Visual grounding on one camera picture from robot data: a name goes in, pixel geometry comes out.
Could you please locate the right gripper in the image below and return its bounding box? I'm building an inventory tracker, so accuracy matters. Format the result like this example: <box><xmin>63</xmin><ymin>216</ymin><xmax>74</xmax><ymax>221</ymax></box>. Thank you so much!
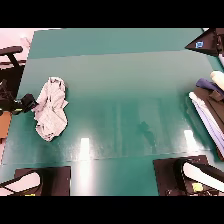
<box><xmin>184</xmin><ymin>28</ymin><xmax>220</xmax><ymax>57</ymax></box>

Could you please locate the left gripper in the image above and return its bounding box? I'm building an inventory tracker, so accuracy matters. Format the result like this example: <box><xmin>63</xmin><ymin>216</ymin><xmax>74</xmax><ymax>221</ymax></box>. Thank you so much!
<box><xmin>21</xmin><ymin>93</ymin><xmax>40</xmax><ymax>114</ymax></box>

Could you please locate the light grey shirt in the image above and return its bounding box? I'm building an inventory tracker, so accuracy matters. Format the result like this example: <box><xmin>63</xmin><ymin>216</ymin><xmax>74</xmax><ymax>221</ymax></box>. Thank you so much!
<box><xmin>32</xmin><ymin>76</ymin><xmax>70</xmax><ymax>143</ymax></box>

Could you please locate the cream garment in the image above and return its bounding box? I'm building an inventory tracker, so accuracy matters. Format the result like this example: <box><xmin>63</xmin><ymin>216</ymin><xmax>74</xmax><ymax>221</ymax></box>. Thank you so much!
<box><xmin>210</xmin><ymin>70</ymin><xmax>224</xmax><ymax>92</ymax></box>

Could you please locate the blue garment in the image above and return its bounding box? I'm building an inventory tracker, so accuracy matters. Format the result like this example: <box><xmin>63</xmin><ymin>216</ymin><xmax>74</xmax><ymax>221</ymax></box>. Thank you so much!
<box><xmin>195</xmin><ymin>77</ymin><xmax>224</xmax><ymax>97</ymax></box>

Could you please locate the black office chair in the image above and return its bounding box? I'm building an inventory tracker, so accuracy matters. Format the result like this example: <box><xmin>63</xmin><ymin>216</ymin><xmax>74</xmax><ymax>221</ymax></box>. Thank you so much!
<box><xmin>0</xmin><ymin>45</ymin><xmax>26</xmax><ymax>101</ymax></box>

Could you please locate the pale lavender garment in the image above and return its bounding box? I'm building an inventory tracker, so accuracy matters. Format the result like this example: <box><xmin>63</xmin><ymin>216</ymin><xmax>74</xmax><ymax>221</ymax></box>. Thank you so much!
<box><xmin>188</xmin><ymin>91</ymin><xmax>224</xmax><ymax>158</ymax></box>

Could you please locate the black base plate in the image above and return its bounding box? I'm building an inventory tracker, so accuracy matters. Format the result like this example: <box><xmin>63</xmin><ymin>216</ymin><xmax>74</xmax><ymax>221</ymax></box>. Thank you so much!
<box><xmin>152</xmin><ymin>155</ymin><xmax>212</xmax><ymax>197</ymax></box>
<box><xmin>13</xmin><ymin>166</ymin><xmax>72</xmax><ymax>197</ymax></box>

